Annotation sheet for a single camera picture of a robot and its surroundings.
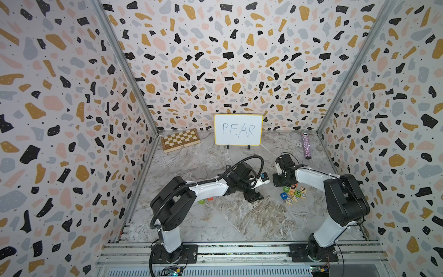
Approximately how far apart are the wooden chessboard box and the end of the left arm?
526 mm

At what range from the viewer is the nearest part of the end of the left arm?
699 mm

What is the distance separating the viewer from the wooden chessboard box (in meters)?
1.12
